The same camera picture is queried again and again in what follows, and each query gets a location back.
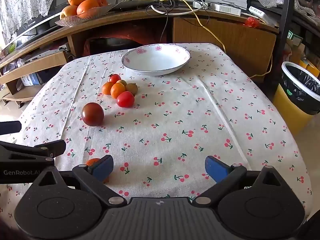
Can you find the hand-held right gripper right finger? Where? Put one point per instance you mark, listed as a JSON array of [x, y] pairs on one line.
[[215, 168]]

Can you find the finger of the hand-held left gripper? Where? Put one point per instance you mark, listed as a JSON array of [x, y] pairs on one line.
[[56, 147], [10, 128]]

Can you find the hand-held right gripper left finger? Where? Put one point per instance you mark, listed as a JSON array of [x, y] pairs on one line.
[[103, 167]]

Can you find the small tangerine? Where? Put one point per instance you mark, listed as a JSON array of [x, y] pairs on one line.
[[117, 90], [107, 88], [93, 161]]

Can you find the dark red tomato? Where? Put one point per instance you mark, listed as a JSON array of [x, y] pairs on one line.
[[92, 113]]

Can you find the bright red tomato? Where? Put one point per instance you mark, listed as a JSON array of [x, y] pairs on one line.
[[125, 99]]

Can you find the brown kiwi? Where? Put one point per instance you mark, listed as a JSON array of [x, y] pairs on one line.
[[122, 82], [131, 88]]

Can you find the small red tomato with stem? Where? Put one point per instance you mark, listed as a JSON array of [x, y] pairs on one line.
[[114, 78]]

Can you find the white floral bowl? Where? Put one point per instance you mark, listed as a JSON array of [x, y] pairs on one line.
[[155, 60]]

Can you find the white blue box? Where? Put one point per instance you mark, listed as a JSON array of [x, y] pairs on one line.
[[31, 78]]

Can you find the cherry print tablecloth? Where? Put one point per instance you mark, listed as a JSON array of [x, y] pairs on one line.
[[175, 120]]

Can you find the silver media player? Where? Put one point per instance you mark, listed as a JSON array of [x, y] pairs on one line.
[[37, 57]]

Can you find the yellow trash bin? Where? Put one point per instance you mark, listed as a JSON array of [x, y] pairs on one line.
[[287, 120]]

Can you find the black trash bag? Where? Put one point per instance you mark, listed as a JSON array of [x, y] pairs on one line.
[[302, 85]]

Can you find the glass fruit dish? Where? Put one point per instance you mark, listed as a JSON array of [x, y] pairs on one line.
[[75, 21]]

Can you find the white lace cloth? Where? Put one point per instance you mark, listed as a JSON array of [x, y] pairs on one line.
[[25, 2]]

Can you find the yellow apple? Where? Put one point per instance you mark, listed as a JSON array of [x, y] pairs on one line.
[[68, 11]]

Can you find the wooden desk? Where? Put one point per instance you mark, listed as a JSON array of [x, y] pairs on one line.
[[225, 37]]

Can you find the red plastic wrapper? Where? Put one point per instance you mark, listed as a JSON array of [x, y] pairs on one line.
[[252, 22]]

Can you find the red apple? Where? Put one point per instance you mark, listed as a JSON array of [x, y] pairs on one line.
[[103, 2]]

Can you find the green white carton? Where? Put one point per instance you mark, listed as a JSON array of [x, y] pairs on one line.
[[294, 38]]

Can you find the white power adapter box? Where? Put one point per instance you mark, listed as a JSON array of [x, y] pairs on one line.
[[225, 8]]

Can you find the white perforated device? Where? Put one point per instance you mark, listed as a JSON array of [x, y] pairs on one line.
[[262, 13]]

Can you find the white power strip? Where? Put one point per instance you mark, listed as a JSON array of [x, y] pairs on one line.
[[200, 4]]

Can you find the black metal rack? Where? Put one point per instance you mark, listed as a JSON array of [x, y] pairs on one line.
[[287, 17]]

